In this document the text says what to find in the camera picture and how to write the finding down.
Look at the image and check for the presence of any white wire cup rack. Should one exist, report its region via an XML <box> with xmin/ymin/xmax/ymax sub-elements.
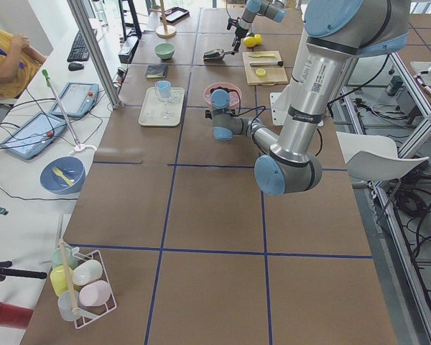
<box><xmin>57</xmin><ymin>240</ymin><xmax>117</xmax><ymax>329</ymax></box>

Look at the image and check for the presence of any white plastic cup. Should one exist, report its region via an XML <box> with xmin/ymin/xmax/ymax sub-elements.
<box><xmin>72</xmin><ymin>259</ymin><xmax>103</xmax><ymax>286</ymax></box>

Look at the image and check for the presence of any person in yellow shirt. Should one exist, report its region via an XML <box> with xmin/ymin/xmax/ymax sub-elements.
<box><xmin>0</xmin><ymin>29</ymin><xmax>47</xmax><ymax>98</ymax></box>

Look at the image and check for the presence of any lemon half slice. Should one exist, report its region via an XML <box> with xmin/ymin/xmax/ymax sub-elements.
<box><xmin>255</xmin><ymin>68</ymin><xmax>267</xmax><ymax>78</ymax></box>

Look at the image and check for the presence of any dark wooden tray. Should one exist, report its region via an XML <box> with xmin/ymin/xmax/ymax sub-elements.
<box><xmin>164</xmin><ymin>6</ymin><xmax>190</xmax><ymax>24</ymax></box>

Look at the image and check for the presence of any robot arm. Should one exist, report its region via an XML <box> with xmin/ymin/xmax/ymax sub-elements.
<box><xmin>205</xmin><ymin>1</ymin><xmax>410</xmax><ymax>196</ymax></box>
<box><xmin>227</xmin><ymin>0</ymin><xmax>287</xmax><ymax>55</ymax></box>

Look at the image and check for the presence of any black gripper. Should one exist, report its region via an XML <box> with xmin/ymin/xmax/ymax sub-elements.
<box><xmin>232</xmin><ymin>25</ymin><xmax>247</xmax><ymax>52</ymax></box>

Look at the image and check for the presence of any clear grey plastic cup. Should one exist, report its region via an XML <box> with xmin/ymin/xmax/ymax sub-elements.
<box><xmin>57</xmin><ymin>290</ymin><xmax>80</xmax><ymax>321</ymax></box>

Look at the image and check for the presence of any wooden mug tree stand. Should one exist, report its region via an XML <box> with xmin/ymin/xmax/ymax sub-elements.
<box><xmin>155</xmin><ymin>0</ymin><xmax>177</xmax><ymax>39</ymax></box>

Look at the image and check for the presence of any aluminium frame post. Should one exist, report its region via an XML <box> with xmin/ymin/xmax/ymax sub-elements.
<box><xmin>67</xmin><ymin>0</ymin><xmax>122</xmax><ymax>109</ymax></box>

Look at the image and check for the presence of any clear wine glass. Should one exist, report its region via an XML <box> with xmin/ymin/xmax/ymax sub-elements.
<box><xmin>154</xmin><ymin>80</ymin><xmax>173</xmax><ymax>119</ymax></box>

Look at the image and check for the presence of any metal ice scoop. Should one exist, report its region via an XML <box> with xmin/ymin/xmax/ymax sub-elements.
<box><xmin>203</xmin><ymin>48</ymin><xmax>236</xmax><ymax>62</ymax></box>

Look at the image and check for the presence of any metal cylinder with black cap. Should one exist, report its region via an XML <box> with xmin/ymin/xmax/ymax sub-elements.
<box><xmin>249</xmin><ymin>60</ymin><xmax>284</xmax><ymax>68</ymax></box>

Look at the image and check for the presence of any black computer mouse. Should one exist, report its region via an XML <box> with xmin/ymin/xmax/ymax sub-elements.
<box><xmin>68</xmin><ymin>62</ymin><xmax>84</xmax><ymax>71</ymax></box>

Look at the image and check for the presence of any grey folded cloth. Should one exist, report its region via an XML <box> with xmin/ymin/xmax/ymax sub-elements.
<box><xmin>145</xmin><ymin>64</ymin><xmax>168</xmax><ymax>79</ymax></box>

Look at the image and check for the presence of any pink bowl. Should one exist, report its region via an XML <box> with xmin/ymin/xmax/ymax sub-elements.
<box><xmin>203</xmin><ymin>82</ymin><xmax>242</xmax><ymax>109</ymax></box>

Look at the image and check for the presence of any blue teach pendant tablet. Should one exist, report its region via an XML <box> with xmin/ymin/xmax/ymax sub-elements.
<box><xmin>59</xmin><ymin>82</ymin><xmax>100</xmax><ymax>119</ymax></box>
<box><xmin>0</xmin><ymin>111</ymin><xmax>67</xmax><ymax>160</ymax></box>

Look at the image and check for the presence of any green plastic cup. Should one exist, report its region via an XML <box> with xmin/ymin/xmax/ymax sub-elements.
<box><xmin>52</xmin><ymin>244</ymin><xmax>79</xmax><ymax>270</ymax></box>

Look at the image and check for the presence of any black keyboard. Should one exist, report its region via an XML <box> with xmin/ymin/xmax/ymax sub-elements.
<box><xmin>67</xmin><ymin>31</ymin><xmax>90</xmax><ymax>63</ymax></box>

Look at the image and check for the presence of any wooden cutting board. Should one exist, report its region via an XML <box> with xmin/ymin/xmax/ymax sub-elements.
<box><xmin>242</xmin><ymin>50</ymin><xmax>289</xmax><ymax>86</ymax></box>

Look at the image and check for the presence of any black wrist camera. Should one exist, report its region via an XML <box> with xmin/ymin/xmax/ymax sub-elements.
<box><xmin>227</xmin><ymin>18</ymin><xmax>238</xmax><ymax>30</ymax></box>

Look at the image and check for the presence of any yellow plastic cup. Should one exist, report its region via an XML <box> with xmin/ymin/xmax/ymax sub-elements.
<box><xmin>50</xmin><ymin>264</ymin><xmax>68</xmax><ymax>297</ymax></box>

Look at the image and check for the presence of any green bowl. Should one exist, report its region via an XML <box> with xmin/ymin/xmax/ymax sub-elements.
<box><xmin>154</xmin><ymin>42</ymin><xmax>175</xmax><ymax>60</ymax></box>

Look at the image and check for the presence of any yellow lemon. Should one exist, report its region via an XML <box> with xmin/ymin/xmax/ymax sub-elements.
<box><xmin>243</xmin><ymin>36</ymin><xmax>257</xmax><ymax>48</ymax></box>
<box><xmin>254</xmin><ymin>34</ymin><xmax>263</xmax><ymax>45</ymax></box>

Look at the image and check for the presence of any blue plastic cup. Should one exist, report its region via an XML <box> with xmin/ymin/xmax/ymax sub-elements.
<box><xmin>154</xmin><ymin>80</ymin><xmax>172</xmax><ymax>103</ymax></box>

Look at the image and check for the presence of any blue bowl with cutlery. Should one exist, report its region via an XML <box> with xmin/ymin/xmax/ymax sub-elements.
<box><xmin>40</xmin><ymin>156</ymin><xmax>85</xmax><ymax>195</ymax></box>

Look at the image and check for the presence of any yellow plastic knife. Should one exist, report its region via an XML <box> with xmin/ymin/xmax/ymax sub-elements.
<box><xmin>248</xmin><ymin>54</ymin><xmax>276</xmax><ymax>58</ymax></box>

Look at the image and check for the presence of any cream bear tray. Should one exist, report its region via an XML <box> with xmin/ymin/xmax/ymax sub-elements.
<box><xmin>138</xmin><ymin>87</ymin><xmax>185</xmax><ymax>127</ymax></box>

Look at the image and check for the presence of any purple rod with green tip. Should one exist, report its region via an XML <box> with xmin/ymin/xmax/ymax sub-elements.
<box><xmin>42</xmin><ymin>69</ymin><xmax>97</xmax><ymax>155</ymax></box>

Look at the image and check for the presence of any pink plastic cup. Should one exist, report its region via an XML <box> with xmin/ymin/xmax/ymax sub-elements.
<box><xmin>79</xmin><ymin>280</ymin><xmax>111</xmax><ymax>307</ymax></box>

